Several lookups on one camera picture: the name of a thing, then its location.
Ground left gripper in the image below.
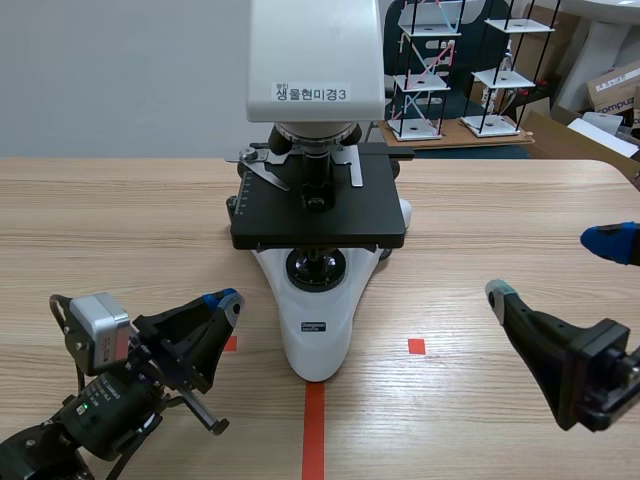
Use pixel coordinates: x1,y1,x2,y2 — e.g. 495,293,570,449
60,287,246,461

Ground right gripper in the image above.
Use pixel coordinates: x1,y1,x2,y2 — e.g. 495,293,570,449
485,220,640,434

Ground large open cardboard box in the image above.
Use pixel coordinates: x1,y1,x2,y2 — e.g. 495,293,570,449
518,94,640,192

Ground white shelf tower black rods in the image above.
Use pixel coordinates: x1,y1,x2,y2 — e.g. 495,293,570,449
458,0,557,139

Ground flat wooden board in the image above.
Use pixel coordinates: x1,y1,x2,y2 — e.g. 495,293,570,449
376,116,537,152

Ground printed cardboard box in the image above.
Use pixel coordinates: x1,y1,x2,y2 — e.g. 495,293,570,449
584,63,640,123

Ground white shelf tower with straws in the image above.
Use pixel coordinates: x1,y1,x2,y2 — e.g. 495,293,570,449
386,0,465,142

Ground dark blue chair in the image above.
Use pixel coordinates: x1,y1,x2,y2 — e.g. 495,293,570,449
383,0,516,122

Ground white and black microscope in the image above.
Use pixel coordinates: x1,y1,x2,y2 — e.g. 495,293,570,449
224,0,416,385

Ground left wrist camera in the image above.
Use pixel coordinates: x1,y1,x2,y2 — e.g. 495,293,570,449
68,291,133,377

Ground white wash basin pedestal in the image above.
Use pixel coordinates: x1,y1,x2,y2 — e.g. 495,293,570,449
558,0,640,112

